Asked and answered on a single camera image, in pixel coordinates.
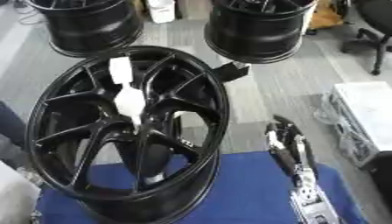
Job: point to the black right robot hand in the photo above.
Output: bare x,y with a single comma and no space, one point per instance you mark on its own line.
287,157

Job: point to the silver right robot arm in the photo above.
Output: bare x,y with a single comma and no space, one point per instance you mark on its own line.
312,204

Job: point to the black wheel rim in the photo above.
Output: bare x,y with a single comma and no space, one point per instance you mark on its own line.
92,26
258,32

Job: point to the black spoked wheel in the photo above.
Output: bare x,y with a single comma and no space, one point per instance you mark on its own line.
168,90

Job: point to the white box with plastic wrap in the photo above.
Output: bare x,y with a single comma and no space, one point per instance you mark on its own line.
365,113

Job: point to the tan cardboard box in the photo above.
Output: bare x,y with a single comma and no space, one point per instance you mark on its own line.
326,14

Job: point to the black office chair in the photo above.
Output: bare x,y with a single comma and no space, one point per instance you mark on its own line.
375,26

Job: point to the white canister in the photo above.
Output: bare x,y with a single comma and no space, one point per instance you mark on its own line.
162,10

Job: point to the black stand bracket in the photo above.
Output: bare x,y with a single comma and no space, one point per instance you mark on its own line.
232,71

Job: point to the black wheel stand post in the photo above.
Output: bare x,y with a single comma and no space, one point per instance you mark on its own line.
155,163

